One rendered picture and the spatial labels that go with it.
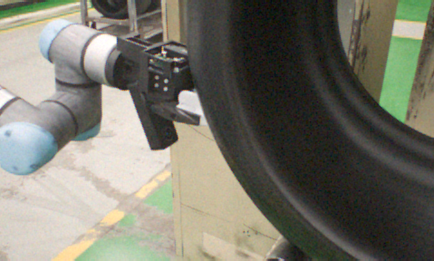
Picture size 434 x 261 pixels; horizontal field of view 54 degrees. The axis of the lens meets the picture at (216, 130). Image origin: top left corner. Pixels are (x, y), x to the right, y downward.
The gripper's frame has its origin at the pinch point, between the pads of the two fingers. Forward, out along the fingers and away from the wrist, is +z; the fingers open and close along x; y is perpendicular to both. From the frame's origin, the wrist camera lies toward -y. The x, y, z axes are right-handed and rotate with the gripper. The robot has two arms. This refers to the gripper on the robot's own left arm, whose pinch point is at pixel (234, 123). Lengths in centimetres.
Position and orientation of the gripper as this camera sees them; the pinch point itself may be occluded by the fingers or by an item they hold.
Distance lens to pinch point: 57.6
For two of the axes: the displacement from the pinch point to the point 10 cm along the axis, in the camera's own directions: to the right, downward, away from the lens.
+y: 1.1, -8.5, -5.1
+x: 5.4, -3.8, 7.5
